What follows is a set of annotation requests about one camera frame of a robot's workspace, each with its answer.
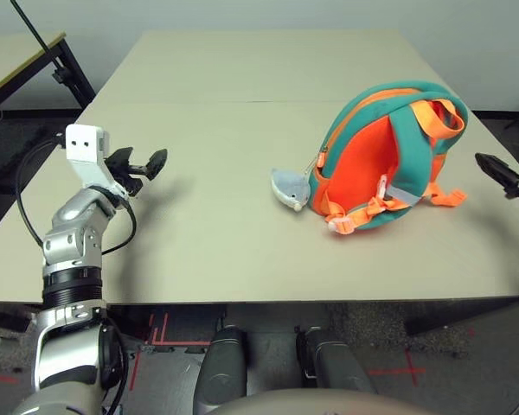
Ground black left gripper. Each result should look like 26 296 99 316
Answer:
106 146 169 196

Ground teal and orange backpack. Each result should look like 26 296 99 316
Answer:
307 80 468 237

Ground grey plush fish toy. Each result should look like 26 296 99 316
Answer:
271 167 311 214

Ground thin black rod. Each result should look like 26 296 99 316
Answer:
10 0 66 77

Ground black table base bar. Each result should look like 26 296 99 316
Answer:
0 302 38 334

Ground grey robot left leg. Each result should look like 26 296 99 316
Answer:
197 326 248 407

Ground grey robot leg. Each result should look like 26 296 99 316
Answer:
296 326 377 394
197 326 248 407

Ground grey robot right leg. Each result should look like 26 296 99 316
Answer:
296 326 377 394

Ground beige robot torso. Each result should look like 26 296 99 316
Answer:
215 391 433 415

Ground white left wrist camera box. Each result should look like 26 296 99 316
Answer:
64 124 129 198

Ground beige side table black frame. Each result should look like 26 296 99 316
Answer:
0 30 99 113

